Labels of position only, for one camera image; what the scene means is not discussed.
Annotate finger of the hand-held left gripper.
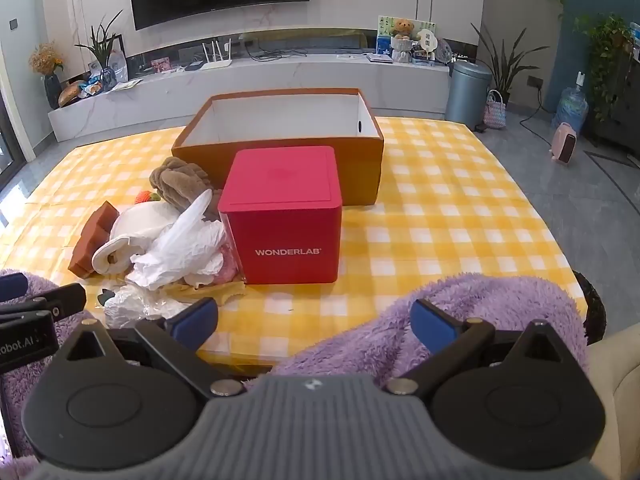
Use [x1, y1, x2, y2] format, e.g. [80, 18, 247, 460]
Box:
[0, 283, 87, 322]
[0, 271, 29, 306]

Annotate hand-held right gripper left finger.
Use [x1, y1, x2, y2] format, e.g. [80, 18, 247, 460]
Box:
[52, 297, 246, 402]

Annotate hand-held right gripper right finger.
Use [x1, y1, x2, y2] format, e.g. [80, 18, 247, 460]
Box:
[385, 299, 581, 404]

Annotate crinkled silver plastic bag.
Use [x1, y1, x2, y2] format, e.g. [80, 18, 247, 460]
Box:
[102, 282, 173, 329]

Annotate pink floral cloth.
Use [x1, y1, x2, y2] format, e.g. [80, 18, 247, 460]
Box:
[185, 244, 242, 287]

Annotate white textured towel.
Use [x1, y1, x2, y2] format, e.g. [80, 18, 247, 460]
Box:
[92, 202, 187, 277]

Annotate orange cardboard box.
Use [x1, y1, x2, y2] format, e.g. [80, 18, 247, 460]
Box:
[171, 88, 385, 207]

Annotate brown sponge block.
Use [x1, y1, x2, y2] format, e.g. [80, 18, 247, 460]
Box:
[67, 201, 120, 279]

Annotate white plastic bag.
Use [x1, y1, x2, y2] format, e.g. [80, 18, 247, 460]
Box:
[131, 191, 229, 290]

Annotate purple fuzzy garment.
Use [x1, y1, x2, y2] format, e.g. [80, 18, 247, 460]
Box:
[0, 269, 592, 467]

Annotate yellow checked tablecloth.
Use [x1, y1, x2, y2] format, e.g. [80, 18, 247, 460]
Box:
[0, 115, 589, 377]

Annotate brown plush towel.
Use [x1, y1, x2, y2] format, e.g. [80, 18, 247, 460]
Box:
[149, 156, 224, 222]

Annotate red square box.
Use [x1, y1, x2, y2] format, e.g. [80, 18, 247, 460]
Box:
[217, 146, 344, 285]

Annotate beige sofa cushion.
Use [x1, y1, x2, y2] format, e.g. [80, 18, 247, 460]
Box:
[584, 324, 640, 480]

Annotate brown round packet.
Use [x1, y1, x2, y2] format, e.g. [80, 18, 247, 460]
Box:
[58, 80, 89, 108]

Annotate pastel woven bag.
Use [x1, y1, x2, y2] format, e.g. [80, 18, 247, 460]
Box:
[483, 89, 508, 131]

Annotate pink space heater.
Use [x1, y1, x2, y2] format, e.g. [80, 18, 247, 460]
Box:
[548, 122, 579, 165]

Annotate dried flowers in dark vase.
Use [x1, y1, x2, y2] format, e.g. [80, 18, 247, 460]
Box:
[28, 42, 66, 111]

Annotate grey blue trash can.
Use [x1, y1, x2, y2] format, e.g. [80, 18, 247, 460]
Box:
[444, 60, 494, 134]

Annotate blue water bottle with pump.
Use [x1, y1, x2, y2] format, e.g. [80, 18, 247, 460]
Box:
[551, 71, 590, 134]

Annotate white router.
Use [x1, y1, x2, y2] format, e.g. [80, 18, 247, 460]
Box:
[200, 38, 235, 71]

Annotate green plant in glass vase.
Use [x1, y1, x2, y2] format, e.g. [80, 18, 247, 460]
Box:
[75, 10, 126, 92]

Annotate long leaf potted plant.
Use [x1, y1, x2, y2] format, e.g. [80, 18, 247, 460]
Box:
[470, 22, 537, 107]

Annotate white marble television console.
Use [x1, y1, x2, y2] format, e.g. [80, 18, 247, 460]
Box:
[47, 30, 452, 143]

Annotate dark grey cabinet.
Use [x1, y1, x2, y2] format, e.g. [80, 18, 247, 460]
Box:
[589, 44, 640, 155]

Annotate brown teddy bear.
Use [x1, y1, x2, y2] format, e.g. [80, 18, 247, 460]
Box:
[389, 18, 417, 64]

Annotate green picture board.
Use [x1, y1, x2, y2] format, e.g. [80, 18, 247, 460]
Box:
[376, 15, 439, 56]

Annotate climbing green plant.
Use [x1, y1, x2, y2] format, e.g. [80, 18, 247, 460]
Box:
[571, 12, 637, 122]

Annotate black cable bundle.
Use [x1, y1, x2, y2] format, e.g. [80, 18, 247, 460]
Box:
[239, 46, 309, 59]

